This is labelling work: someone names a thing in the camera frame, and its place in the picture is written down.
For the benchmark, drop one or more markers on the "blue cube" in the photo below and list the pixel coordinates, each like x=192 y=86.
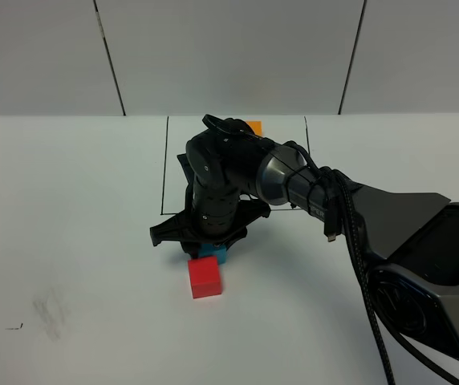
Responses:
x=217 y=251

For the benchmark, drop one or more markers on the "orange template cube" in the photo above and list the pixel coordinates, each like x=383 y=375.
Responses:
x=256 y=127

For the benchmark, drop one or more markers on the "red cube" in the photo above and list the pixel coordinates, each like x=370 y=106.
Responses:
x=204 y=276

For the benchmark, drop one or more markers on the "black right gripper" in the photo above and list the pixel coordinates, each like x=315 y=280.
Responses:
x=211 y=214

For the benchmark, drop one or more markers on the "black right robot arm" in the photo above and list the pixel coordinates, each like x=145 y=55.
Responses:
x=404 y=246

